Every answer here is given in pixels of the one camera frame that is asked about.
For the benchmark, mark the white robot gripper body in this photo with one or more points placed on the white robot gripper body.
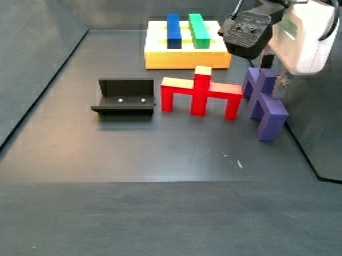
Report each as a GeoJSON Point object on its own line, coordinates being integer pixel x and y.
{"type": "Point", "coordinates": [303, 36]}

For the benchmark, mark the black angle bracket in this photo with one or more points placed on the black angle bracket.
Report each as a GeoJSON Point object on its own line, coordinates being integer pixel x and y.
{"type": "Point", "coordinates": [126, 96]}

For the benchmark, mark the purple cross-shaped block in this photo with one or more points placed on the purple cross-shaped block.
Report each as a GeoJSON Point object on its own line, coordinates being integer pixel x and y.
{"type": "Point", "coordinates": [263, 107]}

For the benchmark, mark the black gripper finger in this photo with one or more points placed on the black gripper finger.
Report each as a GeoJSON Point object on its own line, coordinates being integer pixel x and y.
{"type": "Point", "coordinates": [267, 59]}

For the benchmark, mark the blue long bar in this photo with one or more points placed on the blue long bar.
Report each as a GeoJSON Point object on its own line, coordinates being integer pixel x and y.
{"type": "Point", "coordinates": [174, 36]}

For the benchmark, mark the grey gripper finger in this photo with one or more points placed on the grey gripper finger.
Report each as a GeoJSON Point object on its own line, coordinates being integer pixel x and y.
{"type": "Point", "coordinates": [280, 86]}

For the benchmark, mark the green long bar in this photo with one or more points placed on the green long bar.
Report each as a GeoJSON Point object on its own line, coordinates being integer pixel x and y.
{"type": "Point", "coordinates": [200, 37]}

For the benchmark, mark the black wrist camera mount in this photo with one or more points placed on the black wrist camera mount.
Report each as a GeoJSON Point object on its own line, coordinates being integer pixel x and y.
{"type": "Point", "coordinates": [247, 32]}

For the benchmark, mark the yellow slotted board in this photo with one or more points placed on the yellow slotted board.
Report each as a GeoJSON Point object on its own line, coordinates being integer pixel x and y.
{"type": "Point", "coordinates": [186, 58]}

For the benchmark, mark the red three-legged block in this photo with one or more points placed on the red three-legged block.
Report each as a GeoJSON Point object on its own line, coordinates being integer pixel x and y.
{"type": "Point", "coordinates": [202, 89]}

